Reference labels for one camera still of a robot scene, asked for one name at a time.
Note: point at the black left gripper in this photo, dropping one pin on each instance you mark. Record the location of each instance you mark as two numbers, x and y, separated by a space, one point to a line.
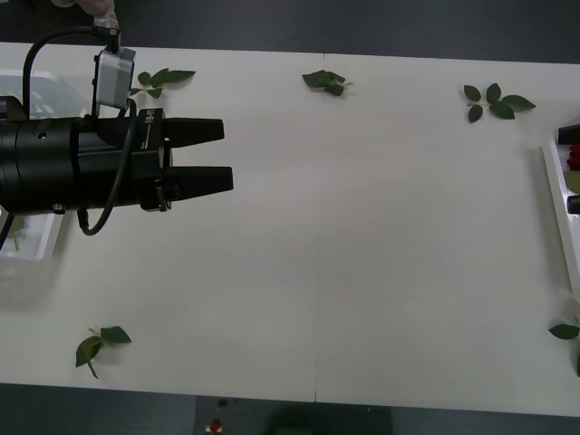
149 158

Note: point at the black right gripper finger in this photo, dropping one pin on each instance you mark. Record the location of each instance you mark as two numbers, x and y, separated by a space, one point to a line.
570 134
574 202

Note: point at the loose green leaf twig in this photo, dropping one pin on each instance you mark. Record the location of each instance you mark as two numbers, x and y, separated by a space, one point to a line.
500 109
564 331
174 75
317 79
113 335

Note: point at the translucent white shallow box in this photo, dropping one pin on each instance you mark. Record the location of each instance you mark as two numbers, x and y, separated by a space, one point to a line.
68 90

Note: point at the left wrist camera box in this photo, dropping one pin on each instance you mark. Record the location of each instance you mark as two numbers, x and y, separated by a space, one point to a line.
113 79

